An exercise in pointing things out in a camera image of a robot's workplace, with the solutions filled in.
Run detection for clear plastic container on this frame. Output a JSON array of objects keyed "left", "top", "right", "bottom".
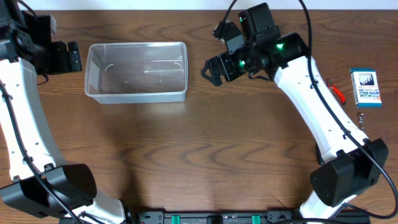
[{"left": 85, "top": 42, "right": 188, "bottom": 104}]

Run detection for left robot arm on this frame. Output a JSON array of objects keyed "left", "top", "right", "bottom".
[{"left": 1, "top": 0, "right": 131, "bottom": 223}]

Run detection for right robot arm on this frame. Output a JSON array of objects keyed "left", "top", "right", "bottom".
[{"left": 201, "top": 3, "right": 388, "bottom": 223}]

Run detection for blue white screw box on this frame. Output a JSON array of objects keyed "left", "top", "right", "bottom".
[{"left": 350, "top": 68, "right": 382, "bottom": 108}]

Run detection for silver wrench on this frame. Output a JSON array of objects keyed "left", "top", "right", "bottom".
[{"left": 358, "top": 113, "right": 364, "bottom": 131}]

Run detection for red handled pliers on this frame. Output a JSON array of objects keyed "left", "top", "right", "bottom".
[{"left": 326, "top": 78, "right": 346, "bottom": 105}]

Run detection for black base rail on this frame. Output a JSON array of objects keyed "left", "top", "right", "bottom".
[{"left": 77, "top": 209, "right": 371, "bottom": 224}]

